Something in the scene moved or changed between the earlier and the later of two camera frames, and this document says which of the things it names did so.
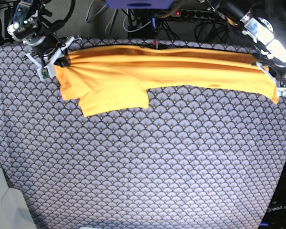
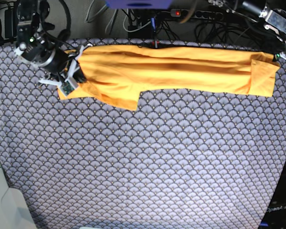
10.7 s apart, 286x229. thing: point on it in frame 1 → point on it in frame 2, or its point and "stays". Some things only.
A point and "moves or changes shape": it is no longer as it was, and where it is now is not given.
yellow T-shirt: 107,78 moves or changes shape
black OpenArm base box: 281,213 stays
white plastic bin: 9,208 stays
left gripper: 43,45 → 58,62
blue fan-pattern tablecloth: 198,158 stays
